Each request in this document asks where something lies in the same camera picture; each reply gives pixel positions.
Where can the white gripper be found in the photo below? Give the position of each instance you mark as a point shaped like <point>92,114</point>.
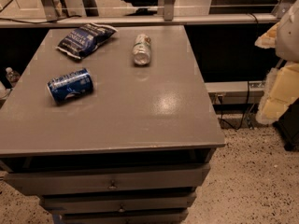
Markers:
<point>289,37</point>

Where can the silver green 7up can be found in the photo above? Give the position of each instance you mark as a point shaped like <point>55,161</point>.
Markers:
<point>142,50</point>

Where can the blue soda can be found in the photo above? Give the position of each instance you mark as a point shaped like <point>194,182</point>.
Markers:
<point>72,85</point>

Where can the top grey drawer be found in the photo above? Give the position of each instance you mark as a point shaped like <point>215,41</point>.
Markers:
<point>103,180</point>

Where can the grey drawer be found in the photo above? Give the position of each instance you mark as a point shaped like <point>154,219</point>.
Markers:
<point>103,180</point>
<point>162,216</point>
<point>119,203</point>

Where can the middle grey drawer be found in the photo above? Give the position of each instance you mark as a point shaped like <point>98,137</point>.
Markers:
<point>119,203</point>

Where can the bottom grey drawer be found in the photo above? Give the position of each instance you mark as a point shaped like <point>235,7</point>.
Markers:
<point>162,216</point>

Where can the person standing in background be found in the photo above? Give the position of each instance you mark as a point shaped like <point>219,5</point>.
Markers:
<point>90,8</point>

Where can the blue chip bag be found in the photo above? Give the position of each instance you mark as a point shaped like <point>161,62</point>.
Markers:
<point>84,40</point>

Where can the clear plastic water bottle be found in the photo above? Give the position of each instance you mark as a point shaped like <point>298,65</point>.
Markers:
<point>12,76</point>

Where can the metal frame railing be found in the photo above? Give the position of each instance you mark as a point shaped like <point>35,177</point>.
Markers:
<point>72,13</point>

